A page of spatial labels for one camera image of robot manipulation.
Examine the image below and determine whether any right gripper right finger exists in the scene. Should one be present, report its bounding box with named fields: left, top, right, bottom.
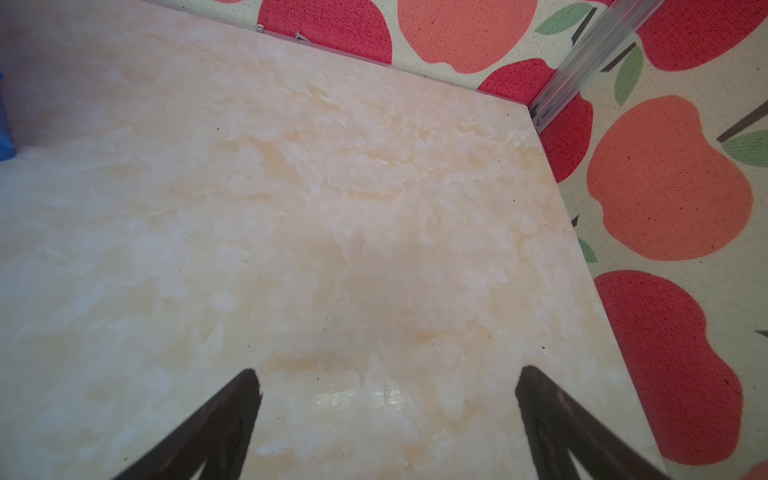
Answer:
left=515, top=365, right=667, bottom=479

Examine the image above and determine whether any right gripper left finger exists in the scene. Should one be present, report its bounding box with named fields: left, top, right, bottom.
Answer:
left=117, top=369, right=262, bottom=479

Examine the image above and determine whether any blue plastic bin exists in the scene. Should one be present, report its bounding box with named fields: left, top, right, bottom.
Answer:
left=0, top=99, right=17, bottom=161

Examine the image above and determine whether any right aluminium corner post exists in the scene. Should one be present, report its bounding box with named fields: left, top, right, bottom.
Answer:
left=529, top=0, right=664, bottom=134

